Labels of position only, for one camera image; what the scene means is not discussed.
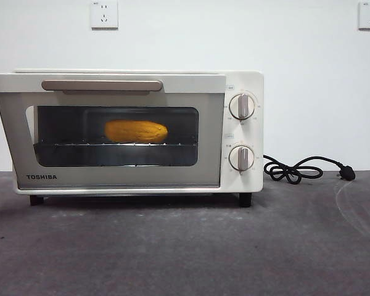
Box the cream Toshiba toaster oven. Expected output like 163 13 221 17
13 68 265 208

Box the cream temperature knob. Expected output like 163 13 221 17
228 94 255 121

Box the black power cable with plug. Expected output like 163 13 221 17
261 155 356 183

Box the glass oven door beige handle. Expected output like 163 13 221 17
0 73 228 189

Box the yellow corn cob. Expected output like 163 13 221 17
104 119 169 144

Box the metal wire oven rack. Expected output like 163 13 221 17
33 141 198 147

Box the cream timer knob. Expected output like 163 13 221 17
228 145 255 172

